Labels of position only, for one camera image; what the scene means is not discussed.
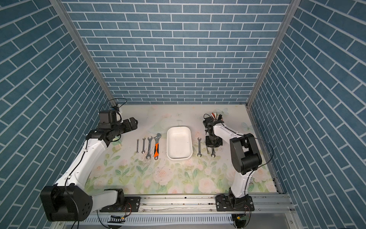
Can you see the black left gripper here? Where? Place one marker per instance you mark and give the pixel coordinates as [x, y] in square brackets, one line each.
[128, 127]

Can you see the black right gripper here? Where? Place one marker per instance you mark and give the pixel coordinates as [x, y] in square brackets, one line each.
[218, 143]

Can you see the silver double open-end wrench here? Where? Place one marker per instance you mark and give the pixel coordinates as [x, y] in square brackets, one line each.
[199, 154]

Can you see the large silver open-end wrench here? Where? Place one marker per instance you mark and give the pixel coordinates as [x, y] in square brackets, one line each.
[148, 156]

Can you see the orange handled adjustable wrench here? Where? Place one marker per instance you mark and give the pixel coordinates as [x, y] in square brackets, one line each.
[156, 148]

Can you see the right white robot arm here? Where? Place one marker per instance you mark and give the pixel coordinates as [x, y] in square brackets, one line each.
[244, 152]

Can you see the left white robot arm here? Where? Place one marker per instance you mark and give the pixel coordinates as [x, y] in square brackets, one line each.
[67, 199]

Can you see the white plastic storage box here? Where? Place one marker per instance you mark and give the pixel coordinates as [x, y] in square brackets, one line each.
[179, 143]

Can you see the pink cup with items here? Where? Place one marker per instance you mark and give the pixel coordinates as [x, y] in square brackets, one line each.
[217, 116]

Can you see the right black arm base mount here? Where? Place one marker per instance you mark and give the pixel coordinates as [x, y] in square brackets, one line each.
[231, 203]

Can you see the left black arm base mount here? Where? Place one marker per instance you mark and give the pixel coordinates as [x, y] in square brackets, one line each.
[127, 205]

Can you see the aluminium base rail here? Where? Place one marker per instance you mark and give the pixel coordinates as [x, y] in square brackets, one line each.
[206, 204]

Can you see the aluminium corner post left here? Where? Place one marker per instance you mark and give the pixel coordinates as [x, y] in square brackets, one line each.
[67, 21]

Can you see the aluminium corner post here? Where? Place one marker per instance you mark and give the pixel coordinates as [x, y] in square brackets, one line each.
[277, 41]
[67, 21]

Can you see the aluminium corner post right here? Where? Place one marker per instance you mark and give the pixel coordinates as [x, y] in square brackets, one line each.
[277, 41]

